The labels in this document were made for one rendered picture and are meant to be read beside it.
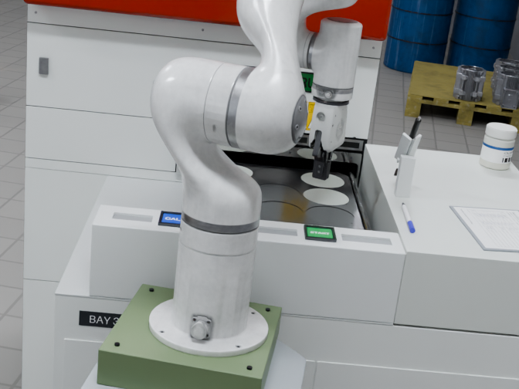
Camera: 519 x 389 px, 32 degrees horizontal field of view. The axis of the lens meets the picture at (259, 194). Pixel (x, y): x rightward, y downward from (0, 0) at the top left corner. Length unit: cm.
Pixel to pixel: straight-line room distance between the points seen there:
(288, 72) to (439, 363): 69
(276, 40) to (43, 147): 104
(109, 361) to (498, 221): 83
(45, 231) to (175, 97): 107
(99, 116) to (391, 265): 88
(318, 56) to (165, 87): 57
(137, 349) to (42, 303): 104
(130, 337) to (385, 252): 48
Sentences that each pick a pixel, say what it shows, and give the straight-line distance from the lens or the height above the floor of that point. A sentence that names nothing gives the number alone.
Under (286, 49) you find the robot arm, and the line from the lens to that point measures 130.
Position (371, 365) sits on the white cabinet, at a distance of 170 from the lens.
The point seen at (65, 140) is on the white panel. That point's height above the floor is 90.
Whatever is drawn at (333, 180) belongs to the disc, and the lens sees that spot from 209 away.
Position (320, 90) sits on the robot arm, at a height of 116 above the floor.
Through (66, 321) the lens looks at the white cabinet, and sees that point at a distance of 167.
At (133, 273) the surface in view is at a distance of 161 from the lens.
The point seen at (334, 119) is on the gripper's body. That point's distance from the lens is 183.
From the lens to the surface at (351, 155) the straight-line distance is 217.
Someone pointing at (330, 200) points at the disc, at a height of 90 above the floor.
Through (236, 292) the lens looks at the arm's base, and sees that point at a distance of 137.
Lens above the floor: 159
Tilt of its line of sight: 21 degrees down
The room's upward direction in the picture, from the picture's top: 7 degrees clockwise
